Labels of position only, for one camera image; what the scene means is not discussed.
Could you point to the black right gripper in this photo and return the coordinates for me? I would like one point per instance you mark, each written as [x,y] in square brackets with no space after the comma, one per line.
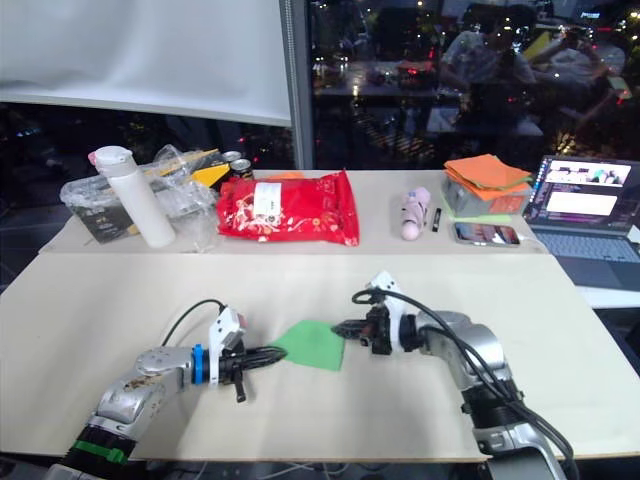
[380,330]

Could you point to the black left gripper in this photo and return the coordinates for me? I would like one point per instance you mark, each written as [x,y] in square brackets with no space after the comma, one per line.
[230,364]

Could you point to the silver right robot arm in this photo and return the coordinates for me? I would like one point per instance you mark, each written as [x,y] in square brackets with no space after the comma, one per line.
[475,350]

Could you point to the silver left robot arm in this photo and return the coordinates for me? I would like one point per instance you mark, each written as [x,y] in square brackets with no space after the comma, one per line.
[135,385]

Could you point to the light green paper sheet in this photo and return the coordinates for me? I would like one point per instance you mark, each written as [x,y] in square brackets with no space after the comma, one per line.
[480,218]

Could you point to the red snack bag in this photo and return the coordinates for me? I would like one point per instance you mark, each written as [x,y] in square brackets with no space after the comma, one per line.
[290,210]

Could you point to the black marker pen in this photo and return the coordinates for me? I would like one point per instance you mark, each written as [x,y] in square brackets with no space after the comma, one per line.
[436,220]

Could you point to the smartphone with lit screen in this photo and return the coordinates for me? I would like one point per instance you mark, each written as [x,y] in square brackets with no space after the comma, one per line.
[485,234]

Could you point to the clear plastic bag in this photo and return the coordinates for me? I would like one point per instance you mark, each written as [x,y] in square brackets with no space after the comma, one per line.
[192,205]

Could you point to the grey box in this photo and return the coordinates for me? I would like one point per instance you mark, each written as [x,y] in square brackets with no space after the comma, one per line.
[465,200]

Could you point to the yellow and black carton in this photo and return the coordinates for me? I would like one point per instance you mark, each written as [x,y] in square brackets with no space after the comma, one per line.
[210,172]

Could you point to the white bottle with pink lid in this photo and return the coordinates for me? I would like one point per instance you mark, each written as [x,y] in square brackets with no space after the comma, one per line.
[142,205]

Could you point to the stack of orange paper sheets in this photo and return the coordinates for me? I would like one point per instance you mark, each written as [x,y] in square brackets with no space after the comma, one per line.
[487,172]

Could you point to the black takeaway box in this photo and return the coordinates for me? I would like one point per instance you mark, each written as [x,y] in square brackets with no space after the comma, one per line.
[102,220]

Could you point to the wooden chopsticks in wrapper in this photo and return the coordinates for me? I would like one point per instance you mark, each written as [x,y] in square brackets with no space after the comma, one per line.
[182,159]

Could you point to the open grey laptop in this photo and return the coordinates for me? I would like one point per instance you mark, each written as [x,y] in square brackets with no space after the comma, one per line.
[580,220]

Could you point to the white roller blind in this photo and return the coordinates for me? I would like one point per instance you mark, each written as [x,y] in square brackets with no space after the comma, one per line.
[140,55]

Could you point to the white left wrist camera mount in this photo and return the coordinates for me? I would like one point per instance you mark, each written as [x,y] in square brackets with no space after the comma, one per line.
[225,332]

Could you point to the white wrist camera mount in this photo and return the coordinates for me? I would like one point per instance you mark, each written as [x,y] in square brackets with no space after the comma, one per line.
[225,332]
[392,295]

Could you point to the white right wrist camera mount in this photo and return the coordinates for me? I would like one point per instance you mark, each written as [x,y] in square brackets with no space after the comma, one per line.
[392,295]

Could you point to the grey window frame post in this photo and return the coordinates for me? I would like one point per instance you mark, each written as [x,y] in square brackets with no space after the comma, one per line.
[299,85]

